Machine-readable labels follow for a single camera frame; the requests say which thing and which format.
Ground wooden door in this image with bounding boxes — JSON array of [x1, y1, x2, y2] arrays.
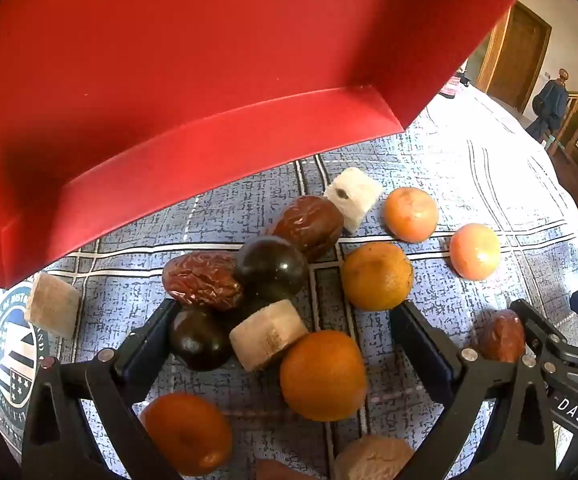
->
[[476, 1, 553, 111]]

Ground dark blue jacket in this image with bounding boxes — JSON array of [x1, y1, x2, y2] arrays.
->
[[526, 69, 572, 143]]

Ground banana slice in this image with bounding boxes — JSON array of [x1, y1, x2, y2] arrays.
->
[[229, 300, 310, 372], [24, 271, 82, 338], [333, 435, 414, 480]]

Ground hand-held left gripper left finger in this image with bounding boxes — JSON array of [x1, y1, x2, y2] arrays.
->
[[19, 297, 184, 480]]

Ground checkered cloth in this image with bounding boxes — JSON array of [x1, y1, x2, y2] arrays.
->
[[439, 62, 472, 98]]

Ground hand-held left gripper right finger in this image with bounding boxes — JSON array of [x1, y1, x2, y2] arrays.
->
[[390, 299, 570, 480]]

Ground blue plaid tablecloth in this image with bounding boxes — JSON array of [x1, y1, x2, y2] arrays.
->
[[0, 75, 578, 480]]

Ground red tray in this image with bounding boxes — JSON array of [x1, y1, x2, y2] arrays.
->
[[0, 0, 544, 291]]

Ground dark plum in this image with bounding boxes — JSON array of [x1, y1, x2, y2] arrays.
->
[[169, 306, 233, 372], [234, 236, 311, 306]]

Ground orange mandarin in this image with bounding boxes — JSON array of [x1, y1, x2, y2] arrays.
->
[[383, 187, 440, 243], [340, 241, 414, 312], [280, 330, 368, 422], [450, 223, 501, 281], [140, 393, 233, 477]]

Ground white fruit cube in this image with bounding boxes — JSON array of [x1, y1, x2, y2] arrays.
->
[[324, 167, 384, 234]]

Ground red date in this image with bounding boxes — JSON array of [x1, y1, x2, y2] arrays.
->
[[163, 251, 244, 311], [478, 309, 526, 363], [255, 458, 314, 480], [267, 195, 344, 263]]

